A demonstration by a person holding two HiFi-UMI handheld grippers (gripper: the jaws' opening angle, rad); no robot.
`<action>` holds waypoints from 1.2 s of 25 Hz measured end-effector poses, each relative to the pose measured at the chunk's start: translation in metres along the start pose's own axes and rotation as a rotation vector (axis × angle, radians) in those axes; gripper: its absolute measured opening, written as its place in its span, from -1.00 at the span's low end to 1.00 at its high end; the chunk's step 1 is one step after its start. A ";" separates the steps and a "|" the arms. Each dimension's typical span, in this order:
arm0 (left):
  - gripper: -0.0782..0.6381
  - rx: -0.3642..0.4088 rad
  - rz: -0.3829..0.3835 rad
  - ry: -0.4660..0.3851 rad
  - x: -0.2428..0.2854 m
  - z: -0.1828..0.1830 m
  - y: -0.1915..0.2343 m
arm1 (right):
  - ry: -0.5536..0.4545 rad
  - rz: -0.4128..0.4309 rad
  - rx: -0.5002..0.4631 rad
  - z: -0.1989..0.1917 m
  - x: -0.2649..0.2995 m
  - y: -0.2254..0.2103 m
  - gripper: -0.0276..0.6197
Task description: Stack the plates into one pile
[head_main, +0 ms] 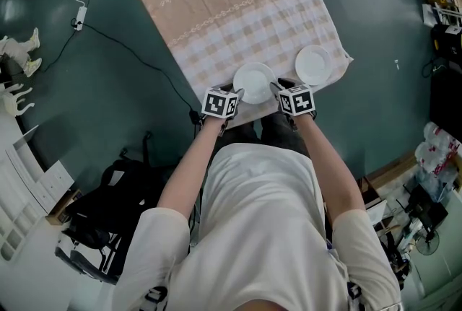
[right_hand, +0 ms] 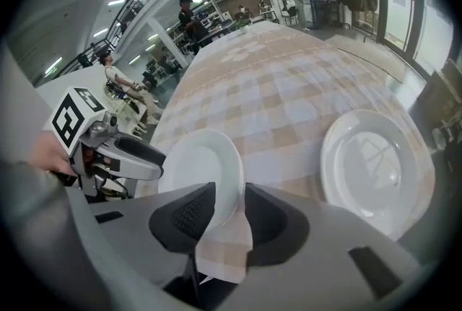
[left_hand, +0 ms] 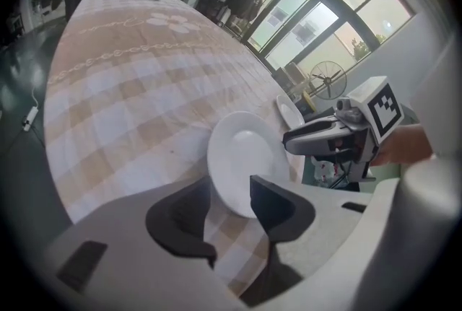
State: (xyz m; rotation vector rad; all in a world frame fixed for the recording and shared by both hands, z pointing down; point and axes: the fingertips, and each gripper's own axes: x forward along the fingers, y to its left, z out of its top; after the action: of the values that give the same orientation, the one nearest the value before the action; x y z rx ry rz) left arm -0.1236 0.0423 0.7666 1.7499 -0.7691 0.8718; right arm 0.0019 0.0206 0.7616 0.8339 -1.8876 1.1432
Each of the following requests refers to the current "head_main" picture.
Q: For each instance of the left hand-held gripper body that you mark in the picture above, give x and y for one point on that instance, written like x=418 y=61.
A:
x=218 y=102

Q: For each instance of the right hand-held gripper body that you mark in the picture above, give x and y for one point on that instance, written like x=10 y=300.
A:
x=297 y=100

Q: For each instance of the white plate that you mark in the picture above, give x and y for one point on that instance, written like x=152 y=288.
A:
x=254 y=80
x=313 y=64

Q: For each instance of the person's left forearm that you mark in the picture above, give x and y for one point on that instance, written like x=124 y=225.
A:
x=187 y=172

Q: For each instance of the person's right forearm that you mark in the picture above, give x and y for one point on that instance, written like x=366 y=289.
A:
x=332 y=172

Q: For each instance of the person's dark trousers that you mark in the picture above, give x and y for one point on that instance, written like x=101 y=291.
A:
x=278 y=129

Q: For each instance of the checked flower tablecloth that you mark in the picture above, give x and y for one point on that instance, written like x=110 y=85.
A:
x=234 y=21

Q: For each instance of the small white floor object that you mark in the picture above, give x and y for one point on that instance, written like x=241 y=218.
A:
x=396 y=63

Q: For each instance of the black backpack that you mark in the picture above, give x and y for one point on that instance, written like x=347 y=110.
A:
x=133 y=183

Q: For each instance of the person's white shirt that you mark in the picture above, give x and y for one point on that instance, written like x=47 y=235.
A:
x=260 y=223

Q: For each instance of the wrapped water bottle pack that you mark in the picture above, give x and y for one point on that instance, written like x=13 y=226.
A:
x=436 y=149

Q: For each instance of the black equipment case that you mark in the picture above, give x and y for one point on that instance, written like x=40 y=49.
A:
x=447 y=104

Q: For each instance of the white power strip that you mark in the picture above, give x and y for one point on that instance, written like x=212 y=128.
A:
x=81 y=18

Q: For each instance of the yellow black machine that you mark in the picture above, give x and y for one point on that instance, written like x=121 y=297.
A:
x=447 y=40

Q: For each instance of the black tool bag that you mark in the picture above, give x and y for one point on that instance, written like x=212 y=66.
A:
x=427 y=206

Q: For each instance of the small brown box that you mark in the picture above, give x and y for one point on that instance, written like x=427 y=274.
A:
x=63 y=208

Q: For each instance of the small floor fan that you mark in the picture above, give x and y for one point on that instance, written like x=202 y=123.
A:
x=427 y=241

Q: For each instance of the black office chair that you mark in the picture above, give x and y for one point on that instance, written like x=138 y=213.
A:
x=90 y=248

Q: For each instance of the white vanity table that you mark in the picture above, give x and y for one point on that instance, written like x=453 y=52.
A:
x=14 y=100

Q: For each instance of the white shelf cabinet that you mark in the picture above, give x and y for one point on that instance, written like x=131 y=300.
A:
x=25 y=190

